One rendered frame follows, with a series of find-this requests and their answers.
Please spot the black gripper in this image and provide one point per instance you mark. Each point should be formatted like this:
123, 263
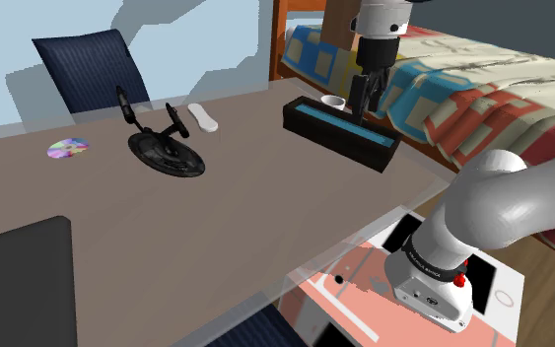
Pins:
377, 53

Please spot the bed with patchwork quilt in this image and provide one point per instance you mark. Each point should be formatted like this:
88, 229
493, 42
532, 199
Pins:
474, 91

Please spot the white cup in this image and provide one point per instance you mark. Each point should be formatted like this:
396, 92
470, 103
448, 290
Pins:
333, 101

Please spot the pink and white robot stand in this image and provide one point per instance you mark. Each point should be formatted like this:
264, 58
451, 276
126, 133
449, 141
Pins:
354, 288

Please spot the black box with blue inside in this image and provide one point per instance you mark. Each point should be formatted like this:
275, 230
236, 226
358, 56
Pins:
339, 139

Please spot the white remote control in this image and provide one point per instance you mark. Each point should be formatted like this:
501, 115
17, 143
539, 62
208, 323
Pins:
203, 118

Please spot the brown desk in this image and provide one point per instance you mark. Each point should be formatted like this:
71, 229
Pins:
238, 206

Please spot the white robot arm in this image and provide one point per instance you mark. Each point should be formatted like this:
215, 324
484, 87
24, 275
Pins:
503, 202

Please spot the iridescent compact disc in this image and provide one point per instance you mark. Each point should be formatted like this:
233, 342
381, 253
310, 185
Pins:
68, 147

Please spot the dark blue chair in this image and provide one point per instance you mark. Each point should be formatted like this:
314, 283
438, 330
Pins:
89, 72
257, 331

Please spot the black spaceship model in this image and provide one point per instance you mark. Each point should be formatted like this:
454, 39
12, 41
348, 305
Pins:
166, 156

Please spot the black laptop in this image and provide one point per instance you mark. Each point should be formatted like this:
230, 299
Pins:
20, 288

